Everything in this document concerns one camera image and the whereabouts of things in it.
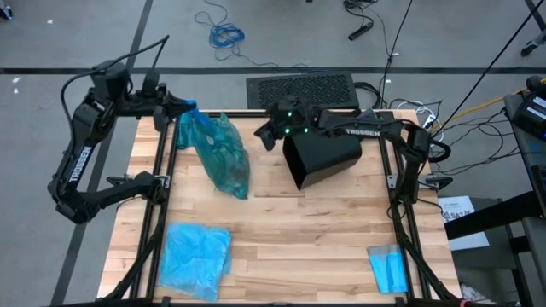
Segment large flat blue bag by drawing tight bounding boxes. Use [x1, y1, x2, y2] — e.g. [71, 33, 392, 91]
[158, 221, 234, 303]

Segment black chair base leg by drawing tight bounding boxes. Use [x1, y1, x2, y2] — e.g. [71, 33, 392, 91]
[520, 32, 546, 57]

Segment black equipment cart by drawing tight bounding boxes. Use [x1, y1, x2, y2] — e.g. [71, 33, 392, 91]
[443, 75, 546, 307]

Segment black left wrist camera cable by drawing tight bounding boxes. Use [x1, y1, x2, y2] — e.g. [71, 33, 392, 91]
[59, 34, 171, 125]

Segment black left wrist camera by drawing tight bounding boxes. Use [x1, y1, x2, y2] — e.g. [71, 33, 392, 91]
[142, 69, 163, 98]

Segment black floor cables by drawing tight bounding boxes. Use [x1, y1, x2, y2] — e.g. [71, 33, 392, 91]
[342, 0, 381, 27]

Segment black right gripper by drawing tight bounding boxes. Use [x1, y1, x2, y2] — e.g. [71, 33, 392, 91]
[254, 96, 321, 151]

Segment teal plastic bin liner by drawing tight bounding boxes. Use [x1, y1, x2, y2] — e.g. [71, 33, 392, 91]
[177, 111, 252, 201]

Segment yellow cable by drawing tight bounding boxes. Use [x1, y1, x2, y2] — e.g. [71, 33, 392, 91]
[437, 76, 546, 125]

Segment white power strip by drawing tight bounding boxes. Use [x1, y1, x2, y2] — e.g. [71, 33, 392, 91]
[421, 113, 438, 135]

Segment black power strip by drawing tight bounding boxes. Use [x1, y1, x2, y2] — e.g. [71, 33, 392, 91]
[346, 21, 375, 42]

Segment small blue bag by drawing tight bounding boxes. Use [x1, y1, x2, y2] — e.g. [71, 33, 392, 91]
[367, 244, 410, 295]

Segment long black cable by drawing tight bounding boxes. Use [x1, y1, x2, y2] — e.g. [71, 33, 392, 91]
[378, 0, 415, 106]
[433, 0, 546, 136]

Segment black plastic trash bin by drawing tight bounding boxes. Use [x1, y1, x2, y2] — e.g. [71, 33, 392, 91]
[282, 132, 364, 192]

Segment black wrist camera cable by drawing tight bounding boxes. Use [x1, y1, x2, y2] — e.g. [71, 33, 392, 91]
[59, 34, 171, 125]
[426, 138, 452, 164]

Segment black electronic device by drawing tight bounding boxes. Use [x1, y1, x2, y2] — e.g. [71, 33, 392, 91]
[510, 92, 546, 142]

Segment blue coiled cable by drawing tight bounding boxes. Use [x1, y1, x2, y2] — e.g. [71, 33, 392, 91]
[194, 0, 329, 74]

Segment black perforated metal panel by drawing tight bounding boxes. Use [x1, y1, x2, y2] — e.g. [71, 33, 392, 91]
[246, 71, 360, 111]

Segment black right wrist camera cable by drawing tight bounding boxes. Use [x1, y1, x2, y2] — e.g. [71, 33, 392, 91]
[426, 138, 452, 164]

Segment white printed paper sign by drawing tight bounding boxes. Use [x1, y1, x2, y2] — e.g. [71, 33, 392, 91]
[438, 194, 491, 252]

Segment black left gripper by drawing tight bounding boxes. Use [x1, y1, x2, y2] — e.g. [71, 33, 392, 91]
[154, 91, 198, 131]

